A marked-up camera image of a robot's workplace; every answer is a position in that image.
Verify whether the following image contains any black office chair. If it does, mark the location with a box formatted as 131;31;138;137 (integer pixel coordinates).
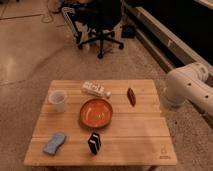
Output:
61;0;124;59

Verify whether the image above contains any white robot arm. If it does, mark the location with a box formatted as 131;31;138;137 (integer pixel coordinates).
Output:
163;62;213;117

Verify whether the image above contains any blue sponge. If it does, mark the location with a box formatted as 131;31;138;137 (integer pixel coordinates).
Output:
43;132;66;155

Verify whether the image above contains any clear plastic cup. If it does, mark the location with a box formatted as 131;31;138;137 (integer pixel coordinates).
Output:
48;90;67;112

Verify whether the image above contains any wooden table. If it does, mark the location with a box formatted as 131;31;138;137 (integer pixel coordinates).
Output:
24;80;177;166

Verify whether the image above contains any small black box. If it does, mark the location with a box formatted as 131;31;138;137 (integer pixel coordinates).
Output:
121;25;135;38

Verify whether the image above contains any black and white eraser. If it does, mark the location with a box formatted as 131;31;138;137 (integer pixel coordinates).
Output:
88;132;101;154

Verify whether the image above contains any dark red oblong object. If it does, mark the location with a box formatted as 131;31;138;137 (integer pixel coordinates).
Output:
127;88;136;107

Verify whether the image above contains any orange plate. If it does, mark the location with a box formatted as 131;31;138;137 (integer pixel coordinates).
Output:
80;98;113;128

